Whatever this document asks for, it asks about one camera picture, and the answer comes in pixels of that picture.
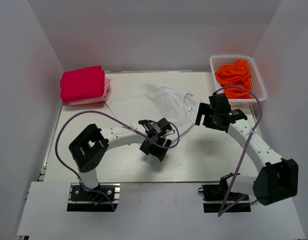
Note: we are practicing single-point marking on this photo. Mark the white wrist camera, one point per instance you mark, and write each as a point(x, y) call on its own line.
point(164, 143)
point(213, 98)

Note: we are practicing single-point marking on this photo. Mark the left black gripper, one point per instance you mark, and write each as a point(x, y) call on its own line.
point(145, 148)

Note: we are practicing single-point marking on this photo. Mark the folded magenta t shirt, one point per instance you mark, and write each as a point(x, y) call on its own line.
point(82, 84)

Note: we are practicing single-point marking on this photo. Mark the white plastic basket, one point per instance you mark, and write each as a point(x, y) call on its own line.
point(257, 87)

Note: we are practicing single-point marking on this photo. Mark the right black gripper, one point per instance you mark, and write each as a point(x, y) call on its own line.
point(203, 108)

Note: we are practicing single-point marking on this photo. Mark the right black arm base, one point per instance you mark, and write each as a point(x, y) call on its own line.
point(213, 196)

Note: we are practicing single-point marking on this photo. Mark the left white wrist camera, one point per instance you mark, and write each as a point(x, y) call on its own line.
point(164, 143)

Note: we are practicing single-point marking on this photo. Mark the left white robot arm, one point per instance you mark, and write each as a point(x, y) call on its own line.
point(90, 146)

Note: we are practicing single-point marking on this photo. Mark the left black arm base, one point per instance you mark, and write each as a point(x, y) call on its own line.
point(80, 200)

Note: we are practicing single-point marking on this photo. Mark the white t shirt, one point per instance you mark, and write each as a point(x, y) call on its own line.
point(154, 101)

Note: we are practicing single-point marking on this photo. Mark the orange t shirt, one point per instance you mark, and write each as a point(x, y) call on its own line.
point(236, 74)

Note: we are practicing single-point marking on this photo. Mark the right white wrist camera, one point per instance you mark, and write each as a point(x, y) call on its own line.
point(213, 98)

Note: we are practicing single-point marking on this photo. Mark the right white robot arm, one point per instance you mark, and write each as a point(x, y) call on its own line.
point(277, 177)

